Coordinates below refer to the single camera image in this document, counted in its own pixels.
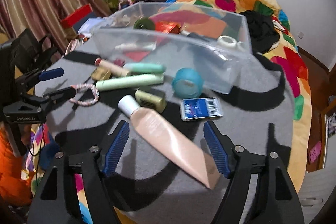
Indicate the red foil packet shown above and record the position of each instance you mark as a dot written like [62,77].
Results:
[168,27]

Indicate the amber jar green lid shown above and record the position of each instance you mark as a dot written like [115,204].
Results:
[144,23]

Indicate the white tape roll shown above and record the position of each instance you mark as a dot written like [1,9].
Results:
[227,42]

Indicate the small gold square box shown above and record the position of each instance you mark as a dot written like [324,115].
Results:
[100,74]

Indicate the grey black blanket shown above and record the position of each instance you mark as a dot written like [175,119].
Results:
[255,131]

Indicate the clear plastic storage box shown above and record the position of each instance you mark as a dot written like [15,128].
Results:
[173,42]

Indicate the pink croc shoe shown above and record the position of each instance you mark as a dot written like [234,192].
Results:
[314,152]

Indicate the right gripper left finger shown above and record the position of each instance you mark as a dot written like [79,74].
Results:
[112,148]

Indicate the blue tape roll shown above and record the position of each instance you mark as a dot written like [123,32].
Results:
[187,83]

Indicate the beige cosmetic tube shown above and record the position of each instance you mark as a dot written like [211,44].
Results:
[170,142]

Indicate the long pale green tube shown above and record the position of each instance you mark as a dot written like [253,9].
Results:
[130,82]

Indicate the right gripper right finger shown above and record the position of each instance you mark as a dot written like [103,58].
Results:
[216,149]

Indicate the pink bunny water bottle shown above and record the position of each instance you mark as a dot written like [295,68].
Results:
[124,4]

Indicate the mint green tube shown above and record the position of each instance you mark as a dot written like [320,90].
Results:
[145,68]

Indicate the red flat box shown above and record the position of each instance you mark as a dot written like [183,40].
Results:
[76,16]

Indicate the blue white card pack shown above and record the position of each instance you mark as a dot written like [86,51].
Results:
[200,108]

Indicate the black clothing on bed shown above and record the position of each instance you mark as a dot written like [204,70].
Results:
[261,30]

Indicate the beige red-capped tube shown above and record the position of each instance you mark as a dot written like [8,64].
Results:
[113,68]

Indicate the olive green small box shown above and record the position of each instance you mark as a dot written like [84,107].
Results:
[155,100]

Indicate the blue white booklet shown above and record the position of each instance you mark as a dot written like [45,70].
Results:
[89,24]

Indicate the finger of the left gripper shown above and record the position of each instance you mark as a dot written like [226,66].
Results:
[32,78]
[60,96]

